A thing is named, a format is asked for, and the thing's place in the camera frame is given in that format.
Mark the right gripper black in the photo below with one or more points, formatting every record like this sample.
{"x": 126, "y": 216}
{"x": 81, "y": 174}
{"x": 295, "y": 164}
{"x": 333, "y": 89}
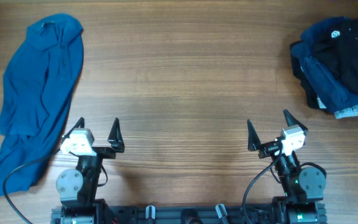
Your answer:
{"x": 255, "y": 144}

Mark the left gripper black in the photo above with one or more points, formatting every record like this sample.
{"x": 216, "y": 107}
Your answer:
{"x": 114, "y": 139}

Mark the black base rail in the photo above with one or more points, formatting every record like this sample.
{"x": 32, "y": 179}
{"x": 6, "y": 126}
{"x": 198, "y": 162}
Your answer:
{"x": 185, "y": 214}

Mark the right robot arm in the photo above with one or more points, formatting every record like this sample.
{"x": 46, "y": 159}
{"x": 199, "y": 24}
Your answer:
{"x": 303, "y": 184}

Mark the black folded garment underneath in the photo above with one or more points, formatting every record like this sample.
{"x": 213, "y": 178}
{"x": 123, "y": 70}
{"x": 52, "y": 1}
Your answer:
{"x": 311, "y": 96}

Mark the navy blue folded garment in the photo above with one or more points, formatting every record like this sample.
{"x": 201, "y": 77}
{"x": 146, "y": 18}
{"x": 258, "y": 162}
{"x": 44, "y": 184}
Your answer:
{"x": 332, "y": 94}

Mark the blue polo shirt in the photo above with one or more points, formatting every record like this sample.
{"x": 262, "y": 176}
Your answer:
{"x": 38, "y": 86}

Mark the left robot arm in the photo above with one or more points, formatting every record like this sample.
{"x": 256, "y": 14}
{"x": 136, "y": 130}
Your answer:
{"x": 77, "y": 187}

